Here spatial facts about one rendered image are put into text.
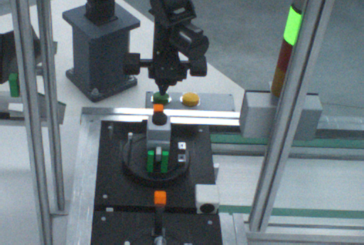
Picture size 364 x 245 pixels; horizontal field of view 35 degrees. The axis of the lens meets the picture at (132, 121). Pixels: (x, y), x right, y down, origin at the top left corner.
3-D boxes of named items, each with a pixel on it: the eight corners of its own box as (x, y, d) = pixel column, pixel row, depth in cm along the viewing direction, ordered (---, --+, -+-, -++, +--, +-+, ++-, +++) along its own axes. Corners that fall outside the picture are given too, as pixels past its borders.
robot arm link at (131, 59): (123, 29, 127) (122, 45, 122) (208, 31, 127) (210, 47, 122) (123, 60, 132) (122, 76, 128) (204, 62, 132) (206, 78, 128)
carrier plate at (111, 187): (101, 128, 130) (101, 121, 129) (207, 131, 130) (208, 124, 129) (94, 211, 112) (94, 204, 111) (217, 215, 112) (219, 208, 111)
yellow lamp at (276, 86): (268, 81, 94) (274, 56, 90) (298, 82, 94) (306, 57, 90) (273, 100, 90) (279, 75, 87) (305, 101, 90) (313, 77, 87)
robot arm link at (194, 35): (150, -9, 116) (188, 17, 109) (180, -19, 120) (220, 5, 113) (147, 39, 124) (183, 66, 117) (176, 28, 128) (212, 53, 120)
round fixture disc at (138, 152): (123, 137, 125) (123, 131, 124) (187, 139, 125) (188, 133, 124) (121, 185, 114) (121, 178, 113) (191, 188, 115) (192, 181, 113)
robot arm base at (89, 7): (104, 7, 148) (104, -14, 144) (119, 18, 144) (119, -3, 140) (81, 15, 145) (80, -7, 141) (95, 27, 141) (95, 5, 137)
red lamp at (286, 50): (274, 55, 90) (281, 29, 87) (306, 57, 90) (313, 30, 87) (279, 74, 87) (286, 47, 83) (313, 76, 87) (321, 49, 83)
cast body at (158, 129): (146, 131, 118) (148, 105, 114) (168, 132, 118) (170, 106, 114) (146, 160, 112) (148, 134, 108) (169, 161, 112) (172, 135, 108)
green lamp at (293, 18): (281, 28, 87) (287, -1, 84) (313, 29, 87) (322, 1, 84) (286, 47, 83) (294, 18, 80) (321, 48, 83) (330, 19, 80)
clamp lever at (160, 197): (152, 228, 104) (154, 190, 101) (163, 229, 104) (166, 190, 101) (153, 238, 100) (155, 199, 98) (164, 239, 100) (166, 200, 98)
